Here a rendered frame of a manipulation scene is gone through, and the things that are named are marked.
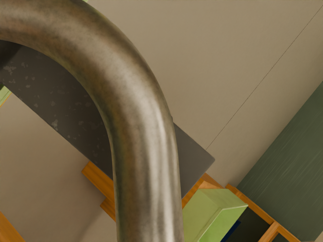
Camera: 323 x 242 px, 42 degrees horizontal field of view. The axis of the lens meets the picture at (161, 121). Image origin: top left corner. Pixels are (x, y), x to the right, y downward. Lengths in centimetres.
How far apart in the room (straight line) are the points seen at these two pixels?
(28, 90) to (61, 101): 2
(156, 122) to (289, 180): 606
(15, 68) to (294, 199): 602
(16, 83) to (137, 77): 8
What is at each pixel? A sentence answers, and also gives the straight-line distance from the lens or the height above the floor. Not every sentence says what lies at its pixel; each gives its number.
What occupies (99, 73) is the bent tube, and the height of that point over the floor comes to 110.
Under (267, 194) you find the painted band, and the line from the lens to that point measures 624.
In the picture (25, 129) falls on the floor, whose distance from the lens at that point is 202.
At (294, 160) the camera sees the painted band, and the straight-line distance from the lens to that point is 627.
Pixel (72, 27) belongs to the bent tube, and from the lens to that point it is 19.
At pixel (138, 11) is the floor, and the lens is 208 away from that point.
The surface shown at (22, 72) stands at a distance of 24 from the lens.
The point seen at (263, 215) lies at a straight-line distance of 563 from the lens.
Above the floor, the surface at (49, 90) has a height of 106.
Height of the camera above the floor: 120
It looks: 24 degrees down
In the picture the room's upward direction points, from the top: 129 degrees clockwise
